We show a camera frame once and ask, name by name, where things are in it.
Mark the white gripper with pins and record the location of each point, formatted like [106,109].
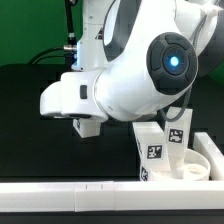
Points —
[74,97]

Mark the white round stool seat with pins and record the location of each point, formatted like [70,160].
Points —
[191,167]

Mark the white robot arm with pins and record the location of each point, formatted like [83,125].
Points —
[136,57]

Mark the black cable pole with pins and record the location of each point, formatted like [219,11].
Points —
[72,42]

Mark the white right fence rail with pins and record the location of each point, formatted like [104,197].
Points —
[203,144]

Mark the white fence rail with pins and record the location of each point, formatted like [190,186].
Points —
[110,196]
[203,144]

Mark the white front fence rail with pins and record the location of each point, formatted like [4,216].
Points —
[110,196]

